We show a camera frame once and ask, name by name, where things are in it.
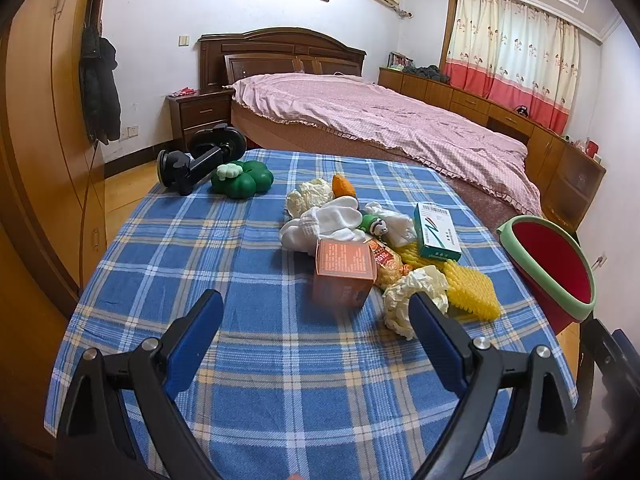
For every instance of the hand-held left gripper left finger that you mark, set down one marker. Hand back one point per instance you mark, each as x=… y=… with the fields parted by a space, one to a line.
x=200 y=330

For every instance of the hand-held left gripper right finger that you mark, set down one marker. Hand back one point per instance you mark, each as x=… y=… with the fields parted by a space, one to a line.
x=435 y=340

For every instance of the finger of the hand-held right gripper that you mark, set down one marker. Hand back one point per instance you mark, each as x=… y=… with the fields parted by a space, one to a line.
x=607 y=355

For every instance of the yellow foam net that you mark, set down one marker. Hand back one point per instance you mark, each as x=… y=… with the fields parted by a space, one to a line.
x=472 y=292

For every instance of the pasta packet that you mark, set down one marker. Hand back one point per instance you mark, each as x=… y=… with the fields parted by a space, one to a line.
x=390 y=265

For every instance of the green and white box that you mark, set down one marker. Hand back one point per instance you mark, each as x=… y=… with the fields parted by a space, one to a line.
x=435 y=232

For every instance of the orange cardboard box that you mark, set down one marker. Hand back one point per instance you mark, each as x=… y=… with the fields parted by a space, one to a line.
x=345 y=265

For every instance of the red bin with green rim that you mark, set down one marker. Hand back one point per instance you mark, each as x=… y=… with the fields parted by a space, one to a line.
x=545 y=255

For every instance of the white plastic bag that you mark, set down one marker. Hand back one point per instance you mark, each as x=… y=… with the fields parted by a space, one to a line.
x=397 y=225

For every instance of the white sock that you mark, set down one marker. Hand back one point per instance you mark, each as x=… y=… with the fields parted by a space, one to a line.
x=342 y=212
x=300 y=232

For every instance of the orange carrot toy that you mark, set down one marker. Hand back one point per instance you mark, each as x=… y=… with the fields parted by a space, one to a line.
x=344 y=186

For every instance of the blue plaid blanket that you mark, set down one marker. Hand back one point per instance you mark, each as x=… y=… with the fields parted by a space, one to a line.
x=280 y=360

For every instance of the green clover-shaped toy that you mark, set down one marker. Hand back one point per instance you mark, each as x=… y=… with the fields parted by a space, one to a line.
x=250 y=180

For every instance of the wooden corner shelf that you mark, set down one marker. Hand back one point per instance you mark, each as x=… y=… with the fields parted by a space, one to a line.
x=575 y=185

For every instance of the red box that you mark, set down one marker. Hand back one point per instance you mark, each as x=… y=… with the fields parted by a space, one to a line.
x=592 y=147

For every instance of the dark wooden nightstand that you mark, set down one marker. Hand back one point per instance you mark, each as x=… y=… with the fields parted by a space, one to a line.
x=200 y=115

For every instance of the pink bedspread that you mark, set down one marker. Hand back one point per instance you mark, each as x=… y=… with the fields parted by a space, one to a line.
x=375 y=115

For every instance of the small red item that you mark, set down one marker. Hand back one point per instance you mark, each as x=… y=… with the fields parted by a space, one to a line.
x=181 y=92

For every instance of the low wooden cabinet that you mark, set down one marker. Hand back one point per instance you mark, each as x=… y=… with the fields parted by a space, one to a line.
x=465 y=100

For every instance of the small black toy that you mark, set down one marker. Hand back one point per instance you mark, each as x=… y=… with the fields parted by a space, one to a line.
x=522 y=110

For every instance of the black jacket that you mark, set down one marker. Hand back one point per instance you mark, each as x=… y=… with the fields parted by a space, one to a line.
x=100 y=90

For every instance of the dark grey clothes pile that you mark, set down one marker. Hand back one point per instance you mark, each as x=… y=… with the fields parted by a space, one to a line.
x=425 y=72

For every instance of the wooden wardrobe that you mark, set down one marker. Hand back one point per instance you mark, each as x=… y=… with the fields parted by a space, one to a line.
x=45 y=110

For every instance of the row of books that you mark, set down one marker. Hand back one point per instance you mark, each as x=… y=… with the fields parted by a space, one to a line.
x=400 y=61

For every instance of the dark wooden bed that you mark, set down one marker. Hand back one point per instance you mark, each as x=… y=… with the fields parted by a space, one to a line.
x=260 y=45

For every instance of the cream and red curtain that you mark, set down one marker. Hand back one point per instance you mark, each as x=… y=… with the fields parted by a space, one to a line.
x=510 y=50

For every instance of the white wall socket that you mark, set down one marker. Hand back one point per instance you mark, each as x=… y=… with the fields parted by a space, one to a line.
x=600 y=261

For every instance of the white wall outlet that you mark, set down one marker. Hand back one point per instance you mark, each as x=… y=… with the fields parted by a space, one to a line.
x=129 y=132

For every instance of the white light switch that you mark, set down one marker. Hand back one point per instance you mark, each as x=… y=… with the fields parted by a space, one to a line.
x=184 y=40

